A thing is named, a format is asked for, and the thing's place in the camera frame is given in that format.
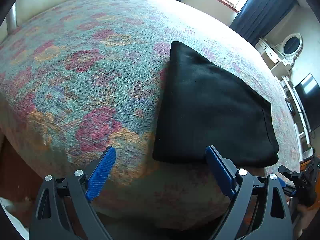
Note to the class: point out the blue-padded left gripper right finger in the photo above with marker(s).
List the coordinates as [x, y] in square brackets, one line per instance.
[235, 184]

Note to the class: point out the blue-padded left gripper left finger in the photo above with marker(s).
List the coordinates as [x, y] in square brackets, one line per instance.
[83, 188]

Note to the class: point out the black pants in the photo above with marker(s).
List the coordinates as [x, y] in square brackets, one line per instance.
[204, 105]

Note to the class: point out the wooden drawer cabinet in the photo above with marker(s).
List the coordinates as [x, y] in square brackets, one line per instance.
[307, 161]

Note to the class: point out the white tv stand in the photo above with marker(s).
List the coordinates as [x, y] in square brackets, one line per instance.
[301, 124]

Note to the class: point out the black flat television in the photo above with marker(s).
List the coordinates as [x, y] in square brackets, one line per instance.
[308, 92]

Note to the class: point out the floral bedspread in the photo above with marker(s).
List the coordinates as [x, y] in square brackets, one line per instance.
[88, 74]

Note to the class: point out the white vanity dresser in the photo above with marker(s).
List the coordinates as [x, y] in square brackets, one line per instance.
[276, 62]

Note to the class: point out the oval white-framed mirror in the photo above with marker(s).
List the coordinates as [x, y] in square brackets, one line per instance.
[291, 47]

